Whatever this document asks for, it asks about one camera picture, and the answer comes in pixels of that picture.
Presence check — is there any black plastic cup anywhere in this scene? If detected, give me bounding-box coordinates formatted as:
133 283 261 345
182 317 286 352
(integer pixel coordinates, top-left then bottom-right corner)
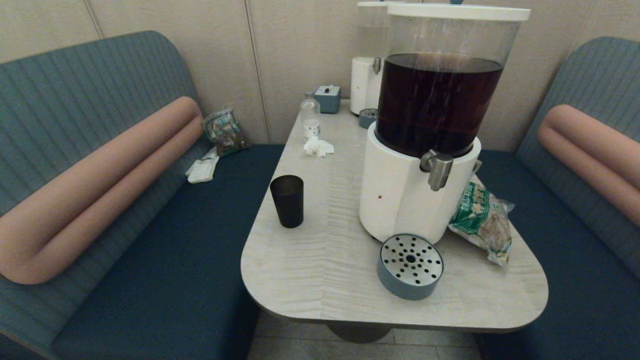
269 175 305 229

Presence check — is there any crumpled white tissue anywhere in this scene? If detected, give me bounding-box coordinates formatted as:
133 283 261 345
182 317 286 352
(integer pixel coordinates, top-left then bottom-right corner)
303 136 335 158

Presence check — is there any clear plastic bottle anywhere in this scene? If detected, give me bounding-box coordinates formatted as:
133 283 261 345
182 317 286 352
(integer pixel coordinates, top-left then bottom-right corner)
300 93 322 139

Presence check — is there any blue-grey tissue box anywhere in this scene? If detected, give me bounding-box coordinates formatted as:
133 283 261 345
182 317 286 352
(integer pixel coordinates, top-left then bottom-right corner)
314 84 342 114

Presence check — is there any large dark tea dispenser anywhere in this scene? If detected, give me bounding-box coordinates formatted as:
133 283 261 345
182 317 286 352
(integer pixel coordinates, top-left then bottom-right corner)
358 2 532 246

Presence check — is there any clear empty beverage dispenser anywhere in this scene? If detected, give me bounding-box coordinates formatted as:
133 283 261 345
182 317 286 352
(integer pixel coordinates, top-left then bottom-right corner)
349 1 398 116

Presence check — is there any transparent snack bag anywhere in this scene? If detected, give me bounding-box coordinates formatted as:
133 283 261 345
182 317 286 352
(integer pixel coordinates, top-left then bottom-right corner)
202 108 251 157

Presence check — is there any white folded napkin pack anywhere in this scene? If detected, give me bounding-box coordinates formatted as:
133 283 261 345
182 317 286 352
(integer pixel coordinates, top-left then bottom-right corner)
185 146 221 184

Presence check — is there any large round perforated drip tray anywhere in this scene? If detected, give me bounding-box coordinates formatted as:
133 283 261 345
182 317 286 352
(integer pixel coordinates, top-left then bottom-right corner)
376 233 445 301

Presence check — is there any green printed snack bag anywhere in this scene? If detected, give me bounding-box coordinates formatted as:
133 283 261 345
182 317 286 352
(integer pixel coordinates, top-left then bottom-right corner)
448 172 516 267

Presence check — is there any pink bolster back cushion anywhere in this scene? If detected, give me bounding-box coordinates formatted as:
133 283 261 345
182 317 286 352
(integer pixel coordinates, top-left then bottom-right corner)
537 104 640 228
0 96 204 286

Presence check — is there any blue-grey upholstered booth bench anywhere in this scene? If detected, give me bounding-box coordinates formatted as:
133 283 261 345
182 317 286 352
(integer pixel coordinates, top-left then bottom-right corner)
472 36 640 360
0 30 286 360

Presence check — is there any dark round table pedestal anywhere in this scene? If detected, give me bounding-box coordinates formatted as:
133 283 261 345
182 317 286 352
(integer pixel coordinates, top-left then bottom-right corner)
326 322 395 344

